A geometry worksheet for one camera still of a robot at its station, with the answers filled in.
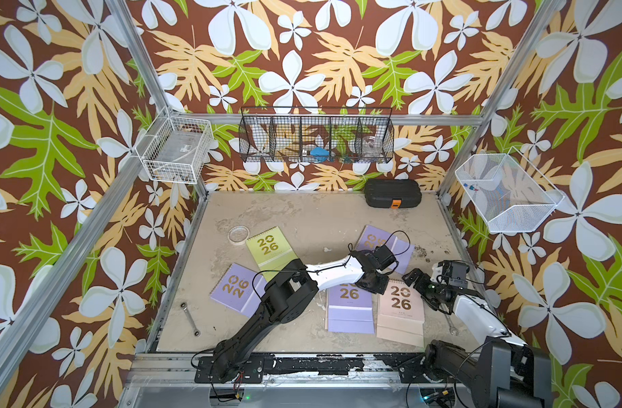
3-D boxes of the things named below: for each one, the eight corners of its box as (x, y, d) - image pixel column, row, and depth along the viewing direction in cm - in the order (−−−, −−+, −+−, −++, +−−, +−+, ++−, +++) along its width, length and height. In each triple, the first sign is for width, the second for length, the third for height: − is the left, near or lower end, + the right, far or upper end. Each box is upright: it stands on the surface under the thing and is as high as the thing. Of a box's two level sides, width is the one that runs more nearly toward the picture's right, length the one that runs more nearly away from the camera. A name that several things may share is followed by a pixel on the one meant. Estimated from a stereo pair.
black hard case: (367, 210, 116) (370, 200, 111) (363, 188, 126) (365, 178, 120) (421, 210, 116) (426, 201, 111) (413, 188, 126) (417, 178, 120)
